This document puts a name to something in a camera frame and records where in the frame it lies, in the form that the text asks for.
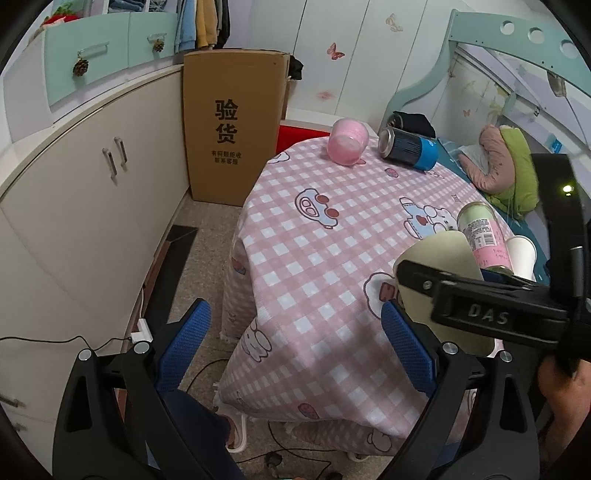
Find pale green plastic cup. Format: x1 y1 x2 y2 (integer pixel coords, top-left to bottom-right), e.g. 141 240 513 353
393 231 496 357

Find white paper cup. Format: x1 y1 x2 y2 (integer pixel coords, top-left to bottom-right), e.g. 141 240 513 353
505 235 537 281

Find small pink cup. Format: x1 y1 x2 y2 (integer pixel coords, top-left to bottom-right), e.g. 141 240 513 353
327 118 370 167

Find person's right hand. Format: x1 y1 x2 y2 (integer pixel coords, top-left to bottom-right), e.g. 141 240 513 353
538 358 591 462

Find pink green labelled can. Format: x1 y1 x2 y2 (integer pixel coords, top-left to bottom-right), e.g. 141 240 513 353
457 202 512 274

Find pink checkered tablecloth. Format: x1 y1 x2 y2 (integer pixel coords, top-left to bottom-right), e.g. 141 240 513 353
217 138 481 455

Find green pink pillow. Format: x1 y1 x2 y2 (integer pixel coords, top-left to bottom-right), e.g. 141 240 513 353
458 124 539 220

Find white pillow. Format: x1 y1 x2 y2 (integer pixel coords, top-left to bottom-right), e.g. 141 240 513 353
460 144 489 175

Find cream floor cabinet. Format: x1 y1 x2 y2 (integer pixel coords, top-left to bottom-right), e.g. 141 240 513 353
1 71 188 469

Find blue black can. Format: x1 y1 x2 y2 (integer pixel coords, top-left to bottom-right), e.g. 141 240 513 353
378 126 439 172

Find folded dark clothes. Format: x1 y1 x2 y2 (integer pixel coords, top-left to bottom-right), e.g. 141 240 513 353
387 111 437 139

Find white board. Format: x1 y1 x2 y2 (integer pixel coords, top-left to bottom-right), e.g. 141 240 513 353
280 119 378 139

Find red box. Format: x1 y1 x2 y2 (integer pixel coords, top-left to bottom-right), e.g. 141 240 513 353
276 124 329 154

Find tall cardboard box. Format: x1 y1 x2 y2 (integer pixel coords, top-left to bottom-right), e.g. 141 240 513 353
182 49 290 206

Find white wardrobe with butterflies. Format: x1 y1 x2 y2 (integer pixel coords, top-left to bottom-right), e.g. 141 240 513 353
228 0 464 127

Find mint drawer unit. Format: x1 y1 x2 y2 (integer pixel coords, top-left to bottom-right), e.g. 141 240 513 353
1 1 178 143

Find hanging clothes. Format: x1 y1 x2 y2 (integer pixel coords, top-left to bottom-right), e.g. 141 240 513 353
174 0 230 53

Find red plush toy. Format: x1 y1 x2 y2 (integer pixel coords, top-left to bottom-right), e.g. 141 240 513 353
42 1 79 26

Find black floor cable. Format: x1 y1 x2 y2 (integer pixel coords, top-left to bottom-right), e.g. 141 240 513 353
0 334 139 353

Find mint bunk bed frame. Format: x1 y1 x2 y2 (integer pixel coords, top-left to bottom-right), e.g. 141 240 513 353
381 9 590 126

